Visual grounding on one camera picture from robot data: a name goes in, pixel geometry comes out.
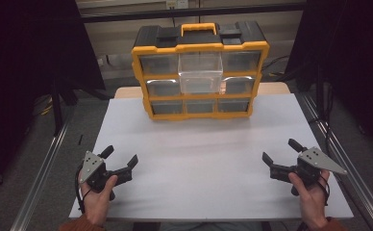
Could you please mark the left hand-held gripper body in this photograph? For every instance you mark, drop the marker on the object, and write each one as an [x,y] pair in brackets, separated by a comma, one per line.
[93,165]

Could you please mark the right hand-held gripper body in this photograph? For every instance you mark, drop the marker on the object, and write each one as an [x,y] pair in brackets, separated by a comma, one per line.
[316,159]

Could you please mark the large clear plastic drawer bin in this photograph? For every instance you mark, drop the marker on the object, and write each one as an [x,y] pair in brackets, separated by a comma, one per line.
[200,82]

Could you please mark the yellow black drawer organizer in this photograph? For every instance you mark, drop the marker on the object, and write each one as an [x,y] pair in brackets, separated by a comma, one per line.
[200,40]

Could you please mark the person's left hand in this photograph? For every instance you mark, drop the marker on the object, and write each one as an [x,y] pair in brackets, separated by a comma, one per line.
[94,205]

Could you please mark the person's right hand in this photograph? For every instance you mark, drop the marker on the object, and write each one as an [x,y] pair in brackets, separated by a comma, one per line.
[312,202]

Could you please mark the small black floor piece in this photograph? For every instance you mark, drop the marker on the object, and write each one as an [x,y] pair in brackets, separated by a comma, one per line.
[80,139]

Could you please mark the group of small organizer drawers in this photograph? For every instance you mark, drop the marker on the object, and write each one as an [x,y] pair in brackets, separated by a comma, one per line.
[167,107]

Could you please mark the black metal stand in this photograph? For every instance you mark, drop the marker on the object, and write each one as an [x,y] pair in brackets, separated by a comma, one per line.
[57,109]

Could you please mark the person's grey clothing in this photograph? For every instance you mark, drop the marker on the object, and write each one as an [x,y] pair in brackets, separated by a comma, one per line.
[210,226]

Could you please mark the black curtain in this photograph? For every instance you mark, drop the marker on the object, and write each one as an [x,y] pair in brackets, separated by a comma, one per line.
[21,64]
[351,48]

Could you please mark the black horizontal bar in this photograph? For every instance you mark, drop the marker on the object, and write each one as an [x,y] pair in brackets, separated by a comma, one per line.
[175,13]

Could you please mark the aluminium floor rail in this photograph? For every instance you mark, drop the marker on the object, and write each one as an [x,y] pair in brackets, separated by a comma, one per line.
[351,173]
[40,179]

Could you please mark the white wall outlet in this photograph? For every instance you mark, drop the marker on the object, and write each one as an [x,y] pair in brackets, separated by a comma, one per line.
[177,4]

